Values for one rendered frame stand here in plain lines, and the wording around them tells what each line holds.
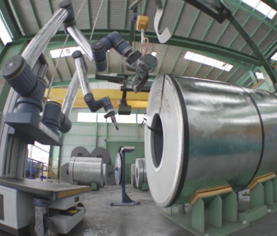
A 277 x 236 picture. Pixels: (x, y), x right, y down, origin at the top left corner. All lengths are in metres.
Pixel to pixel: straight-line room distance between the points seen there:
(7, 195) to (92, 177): 5.32
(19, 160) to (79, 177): 4.73
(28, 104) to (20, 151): 0.58
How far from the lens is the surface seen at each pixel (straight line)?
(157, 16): 1.05
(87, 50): 1.43
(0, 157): 1.47
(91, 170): 6.14
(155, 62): 1.37
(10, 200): 0.99
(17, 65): 1.14
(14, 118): 1.25
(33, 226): 1.04
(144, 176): 6.15
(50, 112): 1.69
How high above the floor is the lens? 0.42
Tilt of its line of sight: 23 degrees up
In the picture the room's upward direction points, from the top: 2 degrees counter-clockwise
